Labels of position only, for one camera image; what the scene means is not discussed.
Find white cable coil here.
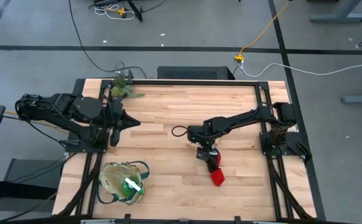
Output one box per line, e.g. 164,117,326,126
93,3,136,21

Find black computer tower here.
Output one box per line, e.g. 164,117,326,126
156,65,236,81

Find black control box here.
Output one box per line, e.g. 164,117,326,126
72,78,86,110

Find white floor cable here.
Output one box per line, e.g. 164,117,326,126
239,58,362,78

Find green spray bottle white nozzle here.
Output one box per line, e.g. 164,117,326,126
119,176,146,200

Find beige gardening bag green straps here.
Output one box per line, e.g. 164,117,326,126
96,159,151,207

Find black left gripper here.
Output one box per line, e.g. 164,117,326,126
104,96,142,147

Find yellow extension cable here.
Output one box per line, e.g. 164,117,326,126
234,0,291,62

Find potted succulent plant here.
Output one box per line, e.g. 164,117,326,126
109,73,146,100

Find black metal table frame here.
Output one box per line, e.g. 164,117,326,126
56,78,318,222

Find black braided cable sleeve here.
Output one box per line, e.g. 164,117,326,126
266,155,316,220
57,152,104,217

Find yellow cord with black knob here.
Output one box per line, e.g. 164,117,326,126
3,110,70,135

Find long black floor cable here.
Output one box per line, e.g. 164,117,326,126
67,0,148,79

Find grey desk foot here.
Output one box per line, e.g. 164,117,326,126
340,95,362,105

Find grey stool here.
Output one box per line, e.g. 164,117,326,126
0,157,66,223

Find red and black gardening glove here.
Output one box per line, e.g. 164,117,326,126
203,152,226,187

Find grey desk base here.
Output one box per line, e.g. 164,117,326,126
309,0,362,24

